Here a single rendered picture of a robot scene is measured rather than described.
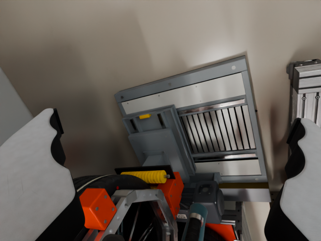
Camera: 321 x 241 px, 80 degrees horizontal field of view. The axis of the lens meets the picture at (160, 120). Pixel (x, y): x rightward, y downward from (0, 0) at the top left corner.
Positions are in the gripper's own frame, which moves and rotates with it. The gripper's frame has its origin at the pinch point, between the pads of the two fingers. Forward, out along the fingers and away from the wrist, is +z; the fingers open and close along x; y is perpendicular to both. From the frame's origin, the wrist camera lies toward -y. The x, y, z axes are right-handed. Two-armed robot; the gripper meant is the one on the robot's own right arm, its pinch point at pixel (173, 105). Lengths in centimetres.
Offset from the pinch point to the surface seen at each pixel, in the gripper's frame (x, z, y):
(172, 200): 4, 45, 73
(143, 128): -16, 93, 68
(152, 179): -6, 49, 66
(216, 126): 30, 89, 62
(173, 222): 4, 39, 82
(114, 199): -17, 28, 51
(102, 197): -17, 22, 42
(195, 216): 9, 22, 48
